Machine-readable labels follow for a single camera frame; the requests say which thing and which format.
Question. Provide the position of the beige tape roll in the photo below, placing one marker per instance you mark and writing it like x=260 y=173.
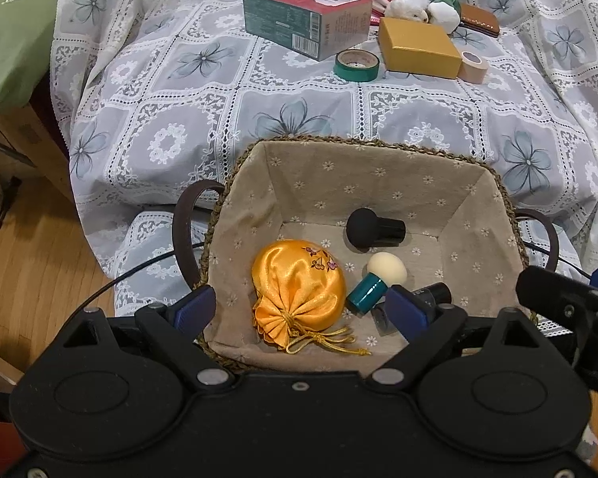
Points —
x=473 y=75

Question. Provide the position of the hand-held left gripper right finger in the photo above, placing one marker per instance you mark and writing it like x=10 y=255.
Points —
x=403 y=308

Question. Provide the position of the black labelled bottle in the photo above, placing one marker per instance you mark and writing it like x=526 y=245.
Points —
x=438 y=294

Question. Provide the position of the brown leather case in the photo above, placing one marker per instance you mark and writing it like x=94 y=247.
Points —
x=478 y=17

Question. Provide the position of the green tape roll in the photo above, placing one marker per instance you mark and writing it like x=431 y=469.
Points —
x=354 y=74

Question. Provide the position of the white plush toy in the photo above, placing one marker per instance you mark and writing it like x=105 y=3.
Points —
x=408 y=2

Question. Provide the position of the fabric-lined woven basket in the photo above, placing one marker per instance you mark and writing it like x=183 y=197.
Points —
x=378 y=199

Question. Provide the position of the black stand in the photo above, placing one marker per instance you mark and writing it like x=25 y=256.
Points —
x=7 y=199

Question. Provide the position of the red and green carton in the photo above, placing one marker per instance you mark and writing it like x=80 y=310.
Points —
x=299 y=20

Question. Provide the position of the green printed pillow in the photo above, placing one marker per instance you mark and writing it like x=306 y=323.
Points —
x=10 y=35

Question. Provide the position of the grey floral lace cloth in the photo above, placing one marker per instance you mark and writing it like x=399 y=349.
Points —
x=204 y=99

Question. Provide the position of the yellow cardboard box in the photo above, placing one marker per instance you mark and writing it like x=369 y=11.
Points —
x=418 y=45

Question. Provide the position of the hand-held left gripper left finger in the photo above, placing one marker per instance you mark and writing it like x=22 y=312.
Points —
x=194 y=308

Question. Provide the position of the black makeup sponge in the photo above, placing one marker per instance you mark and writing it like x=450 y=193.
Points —
x=364 y=226

